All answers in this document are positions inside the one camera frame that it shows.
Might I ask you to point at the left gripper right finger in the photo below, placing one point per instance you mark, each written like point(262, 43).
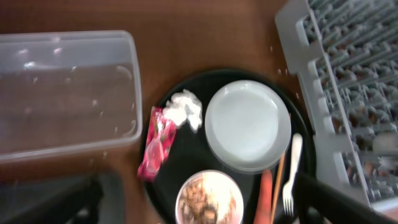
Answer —
point(315, 200)

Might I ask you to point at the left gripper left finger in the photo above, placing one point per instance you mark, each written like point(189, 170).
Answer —
point(78, 203)

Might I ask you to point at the white plastic fork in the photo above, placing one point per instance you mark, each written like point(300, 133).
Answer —
point(296, 149)

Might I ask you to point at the orange carrot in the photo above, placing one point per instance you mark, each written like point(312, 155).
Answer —
point(264, 204)

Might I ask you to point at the wooden chopstick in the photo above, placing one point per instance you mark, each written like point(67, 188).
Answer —
point(278, 181)

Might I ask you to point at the grey plate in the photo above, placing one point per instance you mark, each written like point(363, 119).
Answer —
point(247, 126)

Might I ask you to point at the white bowl with food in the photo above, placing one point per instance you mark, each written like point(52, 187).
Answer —
point(209, 197)

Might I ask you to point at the red snack wrapper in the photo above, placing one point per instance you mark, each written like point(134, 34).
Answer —
point(160, 137)

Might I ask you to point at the white tissue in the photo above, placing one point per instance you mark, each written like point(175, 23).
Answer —
point(184, 107)

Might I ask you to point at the grey dishwasher rack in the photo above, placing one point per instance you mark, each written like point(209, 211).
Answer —
point(344, 54)

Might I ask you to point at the black rectangular tray bin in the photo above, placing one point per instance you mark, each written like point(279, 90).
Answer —
point(111, 206)

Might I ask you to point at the clear plastic bin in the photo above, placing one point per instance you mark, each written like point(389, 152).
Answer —
point(68, 92)

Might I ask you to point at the round black serving tray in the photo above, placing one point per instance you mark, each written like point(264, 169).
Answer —
point(190, 152)

